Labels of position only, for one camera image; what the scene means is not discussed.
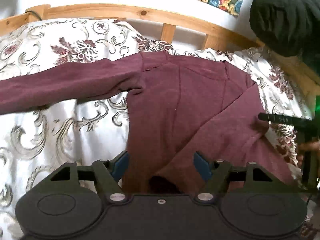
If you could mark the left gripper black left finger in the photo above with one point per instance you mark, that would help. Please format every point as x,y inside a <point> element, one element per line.
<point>107,175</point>

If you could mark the person's right hand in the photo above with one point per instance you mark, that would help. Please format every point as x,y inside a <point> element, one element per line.
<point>312,146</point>

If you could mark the white floral damask bedspread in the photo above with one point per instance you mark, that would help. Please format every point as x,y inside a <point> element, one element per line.
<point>35,143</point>

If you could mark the dark green hanging garment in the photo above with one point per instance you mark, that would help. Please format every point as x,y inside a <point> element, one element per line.
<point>288,27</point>

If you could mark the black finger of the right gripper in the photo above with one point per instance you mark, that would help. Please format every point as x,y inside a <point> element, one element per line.
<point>297,123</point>

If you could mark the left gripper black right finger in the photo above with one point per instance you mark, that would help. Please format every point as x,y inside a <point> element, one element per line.
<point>215,176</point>

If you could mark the wooden bed frame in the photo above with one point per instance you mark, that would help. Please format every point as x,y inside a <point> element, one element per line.
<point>217,37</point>

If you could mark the maroon long-sleeve sweater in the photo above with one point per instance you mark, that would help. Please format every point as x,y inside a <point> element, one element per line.
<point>178,105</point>

